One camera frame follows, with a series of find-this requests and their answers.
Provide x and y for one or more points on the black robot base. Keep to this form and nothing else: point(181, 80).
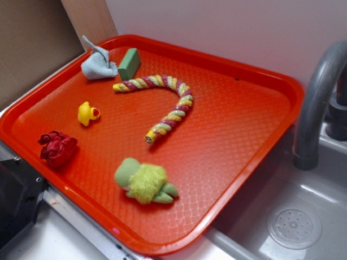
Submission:
point(22, 189)

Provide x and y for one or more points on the green rectangular block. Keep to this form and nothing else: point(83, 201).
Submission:
point(129, 65)

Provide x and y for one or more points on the red plastic tray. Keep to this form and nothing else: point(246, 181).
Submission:
point(239, 113)

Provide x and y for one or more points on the green plush toy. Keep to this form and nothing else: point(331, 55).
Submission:
point(146, 183)

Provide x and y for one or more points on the yellow rubber duck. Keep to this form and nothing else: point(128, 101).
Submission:
point(86, 113)

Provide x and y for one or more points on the light blue cloth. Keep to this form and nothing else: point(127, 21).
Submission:
point(98, 65)

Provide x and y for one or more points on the crumpled red cloth toy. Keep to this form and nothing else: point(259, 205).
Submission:
point(57, 148)

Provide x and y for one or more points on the grey toy faucet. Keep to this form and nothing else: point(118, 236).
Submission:
point(329, 76)

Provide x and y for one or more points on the wooden board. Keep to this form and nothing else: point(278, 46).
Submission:
point(90, 18)

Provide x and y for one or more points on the grey toy sink basin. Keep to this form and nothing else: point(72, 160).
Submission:
point(282, 212)

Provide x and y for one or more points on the dark grey faucet knob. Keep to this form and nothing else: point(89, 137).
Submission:
point(336, 119)

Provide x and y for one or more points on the cardboard panel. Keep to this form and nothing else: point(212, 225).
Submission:
point(37, 39)

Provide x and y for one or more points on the twisted multicolour rope toy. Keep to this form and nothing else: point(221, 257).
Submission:
point(168, 122)

